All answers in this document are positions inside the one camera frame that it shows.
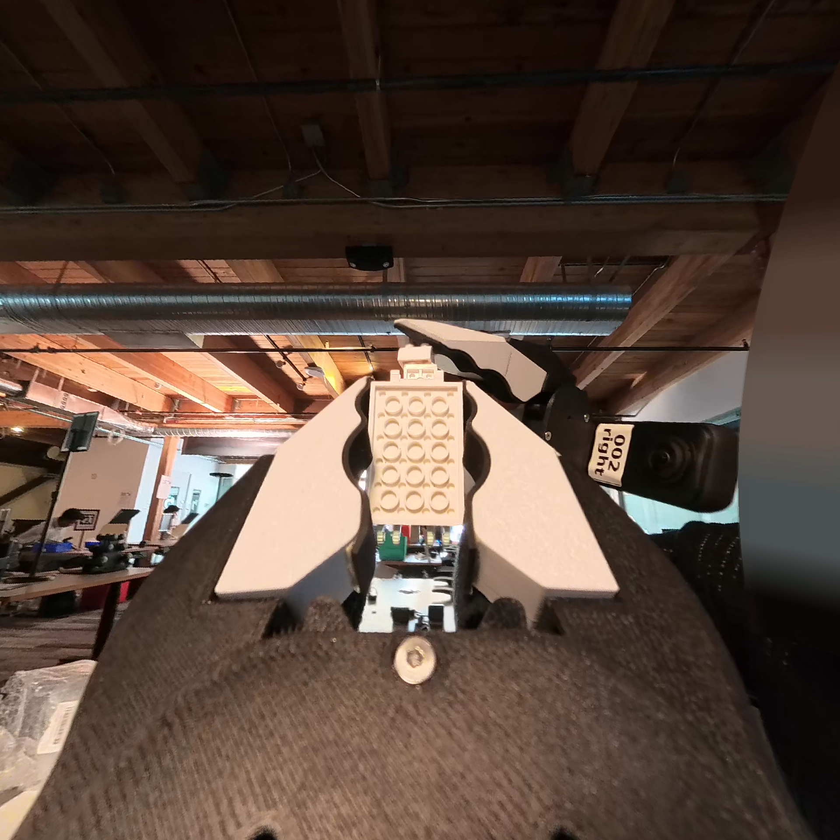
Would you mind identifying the white and red lego model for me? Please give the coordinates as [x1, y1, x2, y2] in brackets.
[367, 367, 471, 549]

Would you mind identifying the person's black knit sweater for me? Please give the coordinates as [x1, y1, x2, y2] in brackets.
[653, 520, 749, 703]

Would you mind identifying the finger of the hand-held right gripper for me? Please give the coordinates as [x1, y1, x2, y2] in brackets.
[394, 318, 549, 404]
[436, 353, 525, 409]

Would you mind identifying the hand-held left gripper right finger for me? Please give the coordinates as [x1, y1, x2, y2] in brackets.
[465, 386, 622, 626]

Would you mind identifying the ribbed metal air duct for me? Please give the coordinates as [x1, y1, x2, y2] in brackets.
[0, 283, 634, 337]

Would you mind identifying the small white lego piece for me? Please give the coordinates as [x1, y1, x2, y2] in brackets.
[398, 343, 437, 383]

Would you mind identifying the clear plastic bubble bag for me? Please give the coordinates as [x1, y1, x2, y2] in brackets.
[0, 659, 99, 811]

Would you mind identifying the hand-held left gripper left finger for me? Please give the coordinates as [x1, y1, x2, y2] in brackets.
[215, 377, 370, 603]

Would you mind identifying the long wooden table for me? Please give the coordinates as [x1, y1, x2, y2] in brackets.
[0, 566, 156, 658]

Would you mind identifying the black device on table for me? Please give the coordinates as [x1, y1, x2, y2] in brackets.
[91, 532, 131, 574]

